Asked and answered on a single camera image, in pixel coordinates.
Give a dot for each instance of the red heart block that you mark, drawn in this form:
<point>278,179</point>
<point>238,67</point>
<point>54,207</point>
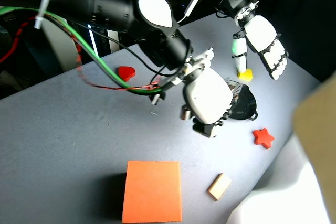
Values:
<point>126,73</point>

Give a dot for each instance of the yellow block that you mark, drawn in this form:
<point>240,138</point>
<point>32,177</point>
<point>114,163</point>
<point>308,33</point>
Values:
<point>246,75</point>

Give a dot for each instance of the grey table cloth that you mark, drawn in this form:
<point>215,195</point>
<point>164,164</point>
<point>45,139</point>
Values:
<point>78,142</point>

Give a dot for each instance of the white five-finger hand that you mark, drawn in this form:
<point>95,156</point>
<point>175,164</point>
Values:
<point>207,95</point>
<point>261,33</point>

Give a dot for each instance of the white robot body panel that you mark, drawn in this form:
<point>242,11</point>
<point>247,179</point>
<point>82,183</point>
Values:
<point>60,51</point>

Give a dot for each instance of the small tan wooden block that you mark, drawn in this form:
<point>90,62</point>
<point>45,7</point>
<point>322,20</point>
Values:
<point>219,186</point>

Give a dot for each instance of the tan cardboard box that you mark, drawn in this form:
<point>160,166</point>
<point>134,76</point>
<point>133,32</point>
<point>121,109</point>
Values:
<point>320,134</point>

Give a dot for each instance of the red star block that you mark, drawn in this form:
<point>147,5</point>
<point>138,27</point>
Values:
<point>263,138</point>

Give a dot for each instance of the black cast iron skillet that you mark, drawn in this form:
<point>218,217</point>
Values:
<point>246,103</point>

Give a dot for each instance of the large orange block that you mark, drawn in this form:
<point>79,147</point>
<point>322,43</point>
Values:
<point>152,192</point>

